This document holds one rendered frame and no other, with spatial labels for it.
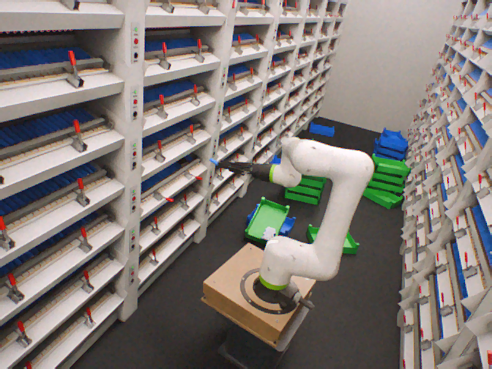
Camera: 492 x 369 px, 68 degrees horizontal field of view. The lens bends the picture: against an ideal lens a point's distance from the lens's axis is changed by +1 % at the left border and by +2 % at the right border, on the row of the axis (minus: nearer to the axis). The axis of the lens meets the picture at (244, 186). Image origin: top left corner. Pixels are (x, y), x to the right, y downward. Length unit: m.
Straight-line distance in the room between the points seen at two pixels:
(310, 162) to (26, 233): 0.88
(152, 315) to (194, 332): 0.22
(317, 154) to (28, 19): 0.87
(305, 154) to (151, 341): 1.10
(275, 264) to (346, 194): 0.37
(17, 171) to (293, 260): 0.92
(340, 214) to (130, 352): 1.07
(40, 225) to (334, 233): 0.96
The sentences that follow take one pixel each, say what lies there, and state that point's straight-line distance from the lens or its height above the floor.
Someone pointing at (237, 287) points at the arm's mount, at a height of 0.38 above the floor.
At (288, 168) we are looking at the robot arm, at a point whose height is 0.76.
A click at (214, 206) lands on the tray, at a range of 2.40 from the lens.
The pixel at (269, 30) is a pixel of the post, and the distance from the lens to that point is 2.49.
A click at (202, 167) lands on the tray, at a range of 2.01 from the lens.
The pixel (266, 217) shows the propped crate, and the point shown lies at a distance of 2.50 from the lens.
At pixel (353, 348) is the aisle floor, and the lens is 2.01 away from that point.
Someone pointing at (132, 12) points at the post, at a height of 1.32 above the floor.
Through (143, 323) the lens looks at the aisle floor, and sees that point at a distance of 1.87.
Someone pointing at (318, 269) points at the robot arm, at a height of 0.57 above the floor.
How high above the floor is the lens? 1.44
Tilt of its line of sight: 28 degrees down
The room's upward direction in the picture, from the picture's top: 10 degrees clockwise
